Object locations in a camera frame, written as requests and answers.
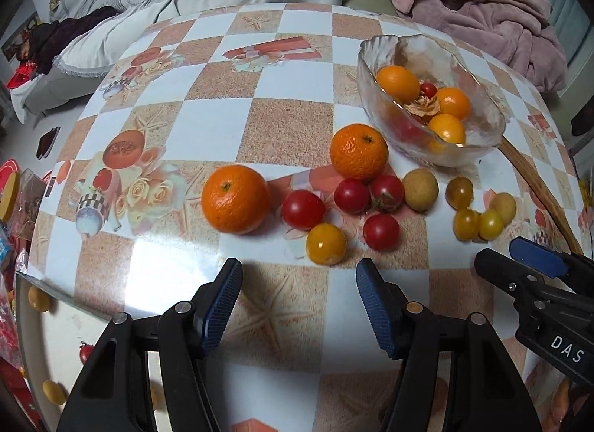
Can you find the yellow cherry tomato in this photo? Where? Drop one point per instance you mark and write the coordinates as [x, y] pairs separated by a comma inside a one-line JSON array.
[[326, 244], [466, 225]]

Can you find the checkered tablecloth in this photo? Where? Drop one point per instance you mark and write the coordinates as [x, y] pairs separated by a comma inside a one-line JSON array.
[[267, 86]]

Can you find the orange kumquat in bowl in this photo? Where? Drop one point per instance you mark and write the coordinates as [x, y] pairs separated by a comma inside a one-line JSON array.
[[399, 82], [453, 101], [448, 128]]

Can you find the clear glass bowl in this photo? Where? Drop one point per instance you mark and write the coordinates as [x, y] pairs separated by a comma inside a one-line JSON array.
[[405, 126]]

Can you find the long wooden stick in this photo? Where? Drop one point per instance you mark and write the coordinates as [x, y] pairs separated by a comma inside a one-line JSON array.
[[542, 192]]

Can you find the large orange mandarin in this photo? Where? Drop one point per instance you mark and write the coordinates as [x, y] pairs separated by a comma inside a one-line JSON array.
[[235, 200]]

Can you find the red stemmed tomato in tray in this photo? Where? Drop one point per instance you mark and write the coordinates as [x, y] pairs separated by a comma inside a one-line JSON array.
[[85, 351]]

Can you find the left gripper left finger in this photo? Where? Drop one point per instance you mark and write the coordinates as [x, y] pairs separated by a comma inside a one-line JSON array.
[[214, 303]]

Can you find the pile of snack packets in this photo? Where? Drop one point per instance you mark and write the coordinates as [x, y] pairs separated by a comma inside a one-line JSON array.
[[21, 194]]

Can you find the brown longan fruit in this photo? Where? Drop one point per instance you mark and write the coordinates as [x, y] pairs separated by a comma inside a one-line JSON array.
[[505, 204], [38, 299]]

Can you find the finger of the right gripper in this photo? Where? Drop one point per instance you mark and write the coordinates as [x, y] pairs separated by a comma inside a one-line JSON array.
[[542, 259], [514, 278]]

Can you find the small yellow tomato in tray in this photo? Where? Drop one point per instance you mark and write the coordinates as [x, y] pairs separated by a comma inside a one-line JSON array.
[[54, 393]]

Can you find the yellow-green cherry tomato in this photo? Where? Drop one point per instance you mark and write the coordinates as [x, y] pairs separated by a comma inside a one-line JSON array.
[[459, 193], [491, 225]]

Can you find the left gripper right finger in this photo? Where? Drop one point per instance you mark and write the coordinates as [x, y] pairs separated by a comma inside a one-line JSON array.
[[384, 303]]

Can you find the white shallow tray box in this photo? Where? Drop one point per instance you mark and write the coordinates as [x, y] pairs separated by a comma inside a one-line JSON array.
[[49, 343]]

